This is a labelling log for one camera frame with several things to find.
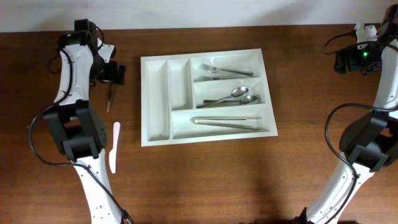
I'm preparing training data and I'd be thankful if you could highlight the white plastic cutlery tray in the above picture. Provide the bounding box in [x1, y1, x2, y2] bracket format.
[141, 49, 278, 147]

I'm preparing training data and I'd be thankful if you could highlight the large metal spoon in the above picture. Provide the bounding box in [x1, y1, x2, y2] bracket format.
[220, 95, 261, 105]
[197, 86, 249, 108]

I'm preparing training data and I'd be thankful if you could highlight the metal fork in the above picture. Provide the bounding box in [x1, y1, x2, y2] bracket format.
[200, 63, 254, 77]
[199, 77, 240, 82]

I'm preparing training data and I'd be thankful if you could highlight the pink and white plastic knife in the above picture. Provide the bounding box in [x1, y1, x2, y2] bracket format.
[109, 121, 121, 174]

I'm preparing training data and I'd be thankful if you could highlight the small metal spoon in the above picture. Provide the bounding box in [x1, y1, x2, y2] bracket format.
[106, 84, 114, 113]

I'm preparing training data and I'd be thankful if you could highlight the metal chopstick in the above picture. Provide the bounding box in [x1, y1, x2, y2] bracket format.
[192, 116, 262, 122]
[193, 122, 262, 130]

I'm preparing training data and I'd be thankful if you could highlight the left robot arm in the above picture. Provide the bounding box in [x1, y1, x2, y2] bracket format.
[42, 19, 129, 223]

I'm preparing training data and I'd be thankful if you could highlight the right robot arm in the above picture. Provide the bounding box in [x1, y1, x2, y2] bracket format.
[293, 4, 397, 223]

